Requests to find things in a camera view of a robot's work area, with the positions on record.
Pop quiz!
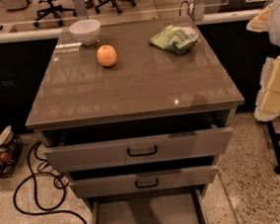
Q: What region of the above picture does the black office chair left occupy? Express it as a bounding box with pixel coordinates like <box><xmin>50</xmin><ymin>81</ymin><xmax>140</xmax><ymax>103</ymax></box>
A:
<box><xmin>34</xmin><ymin>0</ymin><xmax>76</xmax><ymax>28</ymax></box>

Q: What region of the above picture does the top grey drawer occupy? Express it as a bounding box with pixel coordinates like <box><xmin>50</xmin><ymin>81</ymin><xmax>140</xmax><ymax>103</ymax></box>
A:
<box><xmin>44</xmin><ymin>123</ymin><xmax>233</xmax><ymax>173</ymax></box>

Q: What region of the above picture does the black wire basket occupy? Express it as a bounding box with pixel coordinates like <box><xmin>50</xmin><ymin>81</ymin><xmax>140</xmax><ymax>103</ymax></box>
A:
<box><xmin>0</xmin><ymin>135</ymin><xmax>24</xmax><ymax>179</ymax></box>

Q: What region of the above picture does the black cable loop behind cabinet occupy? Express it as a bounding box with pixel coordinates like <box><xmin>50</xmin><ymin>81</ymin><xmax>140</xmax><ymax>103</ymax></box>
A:
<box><xmin>176</xmin><ymin>0</ymin><xmax>195</xmax><ymax>18</ymax></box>

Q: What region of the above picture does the grey drawer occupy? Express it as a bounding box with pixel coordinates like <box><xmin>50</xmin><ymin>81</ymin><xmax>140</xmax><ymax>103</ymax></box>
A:
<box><xmin>44</xmin><ymin>123</ymin><xmax>233</xmax><ymax>173</ymax></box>
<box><xmin>71</xmin><ymin>158</ymin><xmax>217</xmax><ymax>198</ymax></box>
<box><xmin>92</xmin><ymin>187</ymin><xmax>208</xmax><ymax>224</ymax></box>

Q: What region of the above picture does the bottom grey drawer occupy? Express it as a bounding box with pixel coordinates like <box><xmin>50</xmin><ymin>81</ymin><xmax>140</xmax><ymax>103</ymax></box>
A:
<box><xmin>92</xmin><ymin>187</ymin><xmax>208</xmax><ymax>224</ymax></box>

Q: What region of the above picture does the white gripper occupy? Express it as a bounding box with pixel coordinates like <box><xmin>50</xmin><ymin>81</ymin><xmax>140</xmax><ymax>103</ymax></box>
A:
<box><xmin>246</xmin><ymin>0</ymin><xmax>280</xmax><ymax>122</ymax></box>

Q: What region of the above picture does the green jalapeno chip bag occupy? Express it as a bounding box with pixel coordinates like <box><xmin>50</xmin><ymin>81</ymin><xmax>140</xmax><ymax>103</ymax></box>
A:
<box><xmin>149</xmin><ymin>25</ymin><xmax>199</xmax><ymax>55</ymax></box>

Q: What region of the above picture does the black stand leg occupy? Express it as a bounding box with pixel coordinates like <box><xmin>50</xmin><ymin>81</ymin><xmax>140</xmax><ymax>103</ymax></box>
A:
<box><xmin>266</xmin><ymin>121</ymin><xmax>280</xmax><ymax>175</ymax></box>

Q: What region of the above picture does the grey drawer cabinet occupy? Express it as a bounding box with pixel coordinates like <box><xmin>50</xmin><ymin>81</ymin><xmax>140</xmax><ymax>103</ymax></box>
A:
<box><xmin>16</xmin><ymin>11</ymin><xmax>257</xmax><ymax>224</ymax></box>

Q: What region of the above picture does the small white bowl in basket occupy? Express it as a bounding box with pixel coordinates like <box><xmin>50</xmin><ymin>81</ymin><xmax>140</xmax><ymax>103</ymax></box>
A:
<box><xmin>0</xmin><ymin>125</ymin><xmax>14</xmax><ymax>146</ymax></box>

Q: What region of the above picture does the orange fruit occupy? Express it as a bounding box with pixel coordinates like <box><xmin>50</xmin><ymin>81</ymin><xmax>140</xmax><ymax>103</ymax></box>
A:
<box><xmin>97</xmin><ymin>44</ymin><xmax>117</xmax><ymax>67</ymax></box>

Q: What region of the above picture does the middle grey drawer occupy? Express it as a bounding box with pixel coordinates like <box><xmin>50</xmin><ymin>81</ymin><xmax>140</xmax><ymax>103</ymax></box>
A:
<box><xmin>71</xmin><ymin>158</ymin><xmax>217</xmax><ymax>198</ymax></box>

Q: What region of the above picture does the black floor cable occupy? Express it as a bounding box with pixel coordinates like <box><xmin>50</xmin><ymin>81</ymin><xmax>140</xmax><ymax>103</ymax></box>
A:
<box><xmin>7</xmin><ymin>136</ymin><xmax>92</xmax><ymax>224</ymax></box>

